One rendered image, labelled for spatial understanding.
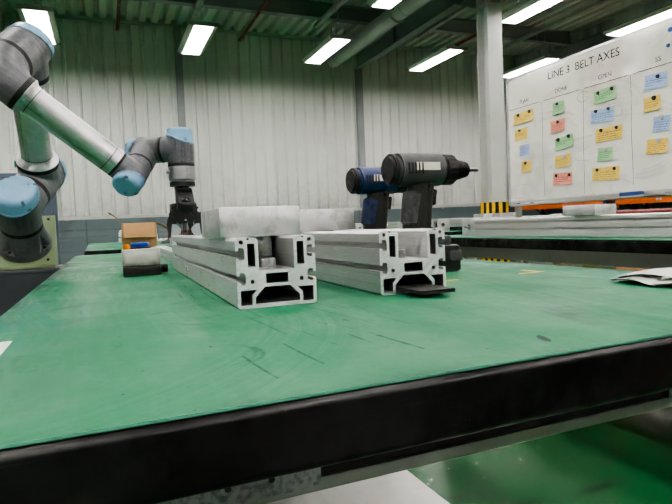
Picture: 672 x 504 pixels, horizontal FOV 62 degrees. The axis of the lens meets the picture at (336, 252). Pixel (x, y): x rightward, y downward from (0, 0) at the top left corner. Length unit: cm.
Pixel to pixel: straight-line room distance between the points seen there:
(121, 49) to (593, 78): 1035
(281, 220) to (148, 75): 1213
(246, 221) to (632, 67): 343
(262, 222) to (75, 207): 1170
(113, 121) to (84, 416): 1229
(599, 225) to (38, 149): 194
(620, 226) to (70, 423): 212
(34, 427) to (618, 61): 391
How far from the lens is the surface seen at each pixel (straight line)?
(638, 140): 388
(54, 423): 34
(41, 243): 194
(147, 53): 1297
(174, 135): 166
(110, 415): 34
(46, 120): 159
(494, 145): 936
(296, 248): 69
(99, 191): 1245
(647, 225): 223
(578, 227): 243
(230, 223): 74
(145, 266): 130
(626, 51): 403
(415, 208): 102
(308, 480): 45
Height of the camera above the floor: 88
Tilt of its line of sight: 3 degrees down
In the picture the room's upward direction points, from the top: 2 degrees counter-clockwise
